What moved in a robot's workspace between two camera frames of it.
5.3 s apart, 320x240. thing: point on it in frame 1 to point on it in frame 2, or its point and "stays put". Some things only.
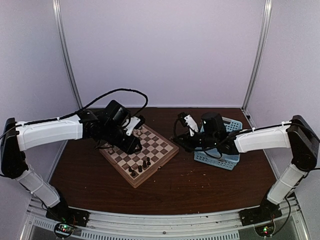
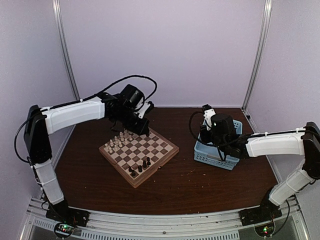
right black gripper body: (209, 140) to (216, 139)
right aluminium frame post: (268, 12) stays put
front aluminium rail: (217, 226) stays put
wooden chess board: (137, 168) stays put
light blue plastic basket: (228, 161) stays put
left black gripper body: (113, 135) to (133, 126)
